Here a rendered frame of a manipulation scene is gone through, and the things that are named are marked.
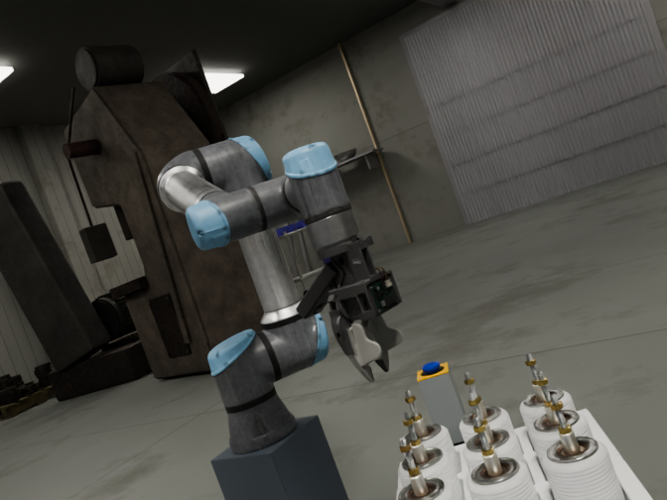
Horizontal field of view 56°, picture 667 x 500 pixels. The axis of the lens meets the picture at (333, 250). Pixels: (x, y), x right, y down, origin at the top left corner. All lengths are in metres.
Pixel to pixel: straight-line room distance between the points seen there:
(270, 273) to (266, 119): 9.73
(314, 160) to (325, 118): 9.49
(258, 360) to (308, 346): 0.11
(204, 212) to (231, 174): 0.39
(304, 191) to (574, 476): 0.56
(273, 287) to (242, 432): 0.31
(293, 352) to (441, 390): 0.33
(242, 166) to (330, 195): 0.47
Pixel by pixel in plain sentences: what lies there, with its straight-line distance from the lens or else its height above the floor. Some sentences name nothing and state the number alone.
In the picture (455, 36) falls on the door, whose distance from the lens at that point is 9.44.
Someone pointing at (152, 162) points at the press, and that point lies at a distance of 4.40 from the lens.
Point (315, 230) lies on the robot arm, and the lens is 0.91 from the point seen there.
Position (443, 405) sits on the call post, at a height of 0.25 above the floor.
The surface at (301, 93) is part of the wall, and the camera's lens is 10.63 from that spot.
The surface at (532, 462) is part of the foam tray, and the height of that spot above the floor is 0.18.
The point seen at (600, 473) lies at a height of 0.23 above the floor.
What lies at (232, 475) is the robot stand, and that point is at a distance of 1.42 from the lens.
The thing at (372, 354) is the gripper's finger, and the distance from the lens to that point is 0.93.
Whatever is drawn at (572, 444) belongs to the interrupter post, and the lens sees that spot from 1.02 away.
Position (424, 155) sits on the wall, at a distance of 9.65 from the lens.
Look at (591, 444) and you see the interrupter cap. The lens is 1.03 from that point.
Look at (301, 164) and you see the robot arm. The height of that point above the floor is 0.79.
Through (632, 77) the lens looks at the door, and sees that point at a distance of 8.90.
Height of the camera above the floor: 0.69
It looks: 2 degrees down
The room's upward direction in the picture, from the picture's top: 20 degrees counter-clockwise
